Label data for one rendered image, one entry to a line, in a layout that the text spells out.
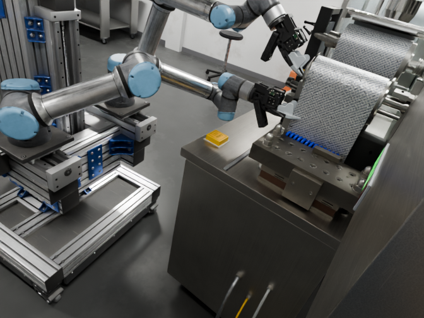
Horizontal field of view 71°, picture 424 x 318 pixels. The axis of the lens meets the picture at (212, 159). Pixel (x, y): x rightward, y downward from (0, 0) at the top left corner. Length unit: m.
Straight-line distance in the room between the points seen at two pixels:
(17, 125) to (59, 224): 0.83
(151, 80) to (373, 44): 0.82
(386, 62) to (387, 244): 1.08
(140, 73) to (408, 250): 0.92
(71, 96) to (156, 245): 1.15
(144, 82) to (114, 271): 1.14
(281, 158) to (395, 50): 0.58
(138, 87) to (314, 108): 0.62
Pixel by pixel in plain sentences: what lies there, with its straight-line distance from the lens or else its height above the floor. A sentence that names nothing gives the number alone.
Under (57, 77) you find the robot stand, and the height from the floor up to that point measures 1.00.
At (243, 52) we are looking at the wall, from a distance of 5.11.
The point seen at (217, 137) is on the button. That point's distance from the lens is 1.22.
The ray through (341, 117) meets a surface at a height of 1.16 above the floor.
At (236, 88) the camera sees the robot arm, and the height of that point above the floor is 1.12.
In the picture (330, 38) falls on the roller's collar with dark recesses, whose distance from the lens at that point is 1.37.
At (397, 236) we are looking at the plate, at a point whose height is 1.40.
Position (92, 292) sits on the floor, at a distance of 1.79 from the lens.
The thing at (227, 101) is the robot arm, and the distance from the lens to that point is 1.24.
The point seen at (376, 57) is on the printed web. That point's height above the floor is 1.34.
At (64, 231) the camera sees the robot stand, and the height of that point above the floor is 0.21.
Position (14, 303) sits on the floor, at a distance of 1.84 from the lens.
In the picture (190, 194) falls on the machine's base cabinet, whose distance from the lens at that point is 1.24.
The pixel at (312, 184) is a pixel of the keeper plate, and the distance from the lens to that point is 0.98.
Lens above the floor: 1.54
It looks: 34 degrees down
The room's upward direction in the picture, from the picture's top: 13 degrees clockwise
